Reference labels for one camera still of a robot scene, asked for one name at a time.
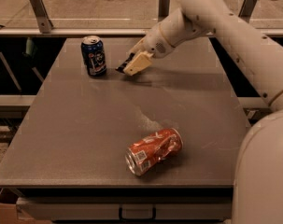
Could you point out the dark blue rxbar wrapper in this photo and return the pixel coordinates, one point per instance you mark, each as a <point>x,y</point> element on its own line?
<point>122,66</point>

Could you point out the left metal bracket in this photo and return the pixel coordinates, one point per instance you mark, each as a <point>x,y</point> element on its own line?
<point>43,21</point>

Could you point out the metal rail beam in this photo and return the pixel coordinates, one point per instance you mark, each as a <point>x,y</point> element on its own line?
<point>18,32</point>

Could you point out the right metal bracket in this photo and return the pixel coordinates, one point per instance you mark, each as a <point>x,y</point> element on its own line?
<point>246,10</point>

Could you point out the cardboard box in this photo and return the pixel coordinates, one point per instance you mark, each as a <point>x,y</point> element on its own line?
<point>11,214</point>

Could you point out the middle metal bracket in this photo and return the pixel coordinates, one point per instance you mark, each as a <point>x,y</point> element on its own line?
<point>163,9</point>

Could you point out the crushed orange soda can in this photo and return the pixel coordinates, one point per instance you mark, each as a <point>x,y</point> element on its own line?
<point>152,149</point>

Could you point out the grey drawer with handle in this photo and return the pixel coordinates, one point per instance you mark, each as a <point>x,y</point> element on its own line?
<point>61,209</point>

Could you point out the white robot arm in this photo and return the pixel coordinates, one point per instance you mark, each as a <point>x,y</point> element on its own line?
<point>258,178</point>

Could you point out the metal bracket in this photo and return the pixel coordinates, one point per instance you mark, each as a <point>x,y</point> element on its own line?
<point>43,21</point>
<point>246,10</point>
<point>163,9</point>

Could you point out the blue pepsi can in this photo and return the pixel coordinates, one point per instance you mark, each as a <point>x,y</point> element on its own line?
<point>93,53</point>

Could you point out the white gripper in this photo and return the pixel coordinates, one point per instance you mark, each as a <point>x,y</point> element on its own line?
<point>154,44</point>

